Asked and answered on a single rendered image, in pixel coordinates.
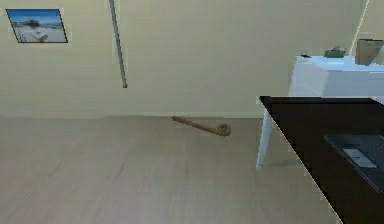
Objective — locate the black table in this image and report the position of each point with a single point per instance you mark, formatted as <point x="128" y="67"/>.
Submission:
<point x="320" y="140"/>

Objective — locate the small black remote control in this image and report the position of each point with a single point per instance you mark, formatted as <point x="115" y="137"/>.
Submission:
<point x="305" y="56"/>

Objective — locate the small green house plant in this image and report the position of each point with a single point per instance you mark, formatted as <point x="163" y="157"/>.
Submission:
<point x="335" y="52"/>

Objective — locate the white table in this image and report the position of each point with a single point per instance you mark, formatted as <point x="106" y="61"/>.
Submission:
<point x="333" y="78"/>

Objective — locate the blue framed beach picture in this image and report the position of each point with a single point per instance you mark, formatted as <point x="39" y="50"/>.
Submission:
<point x="37" y="26"/>

